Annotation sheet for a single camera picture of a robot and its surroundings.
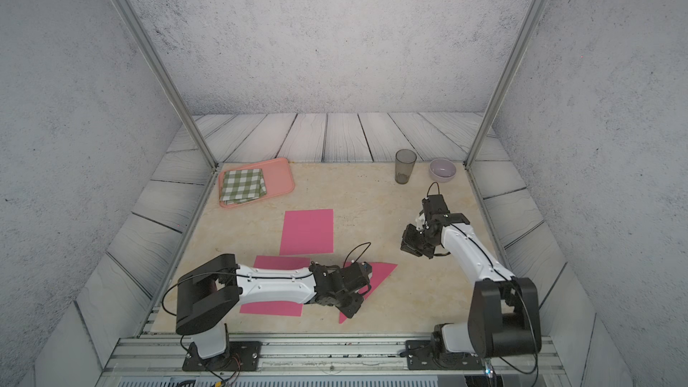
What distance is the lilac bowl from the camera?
1131 mm

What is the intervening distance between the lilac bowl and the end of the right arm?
1.35 feet

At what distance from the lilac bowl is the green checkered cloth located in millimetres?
713

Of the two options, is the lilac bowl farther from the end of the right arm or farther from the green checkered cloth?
the green checkered cloth

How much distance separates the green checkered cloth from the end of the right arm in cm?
65

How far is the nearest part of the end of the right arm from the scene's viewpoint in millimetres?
625

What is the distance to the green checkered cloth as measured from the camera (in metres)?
1.10

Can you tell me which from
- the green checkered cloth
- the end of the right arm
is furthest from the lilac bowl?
the green checkered cloth
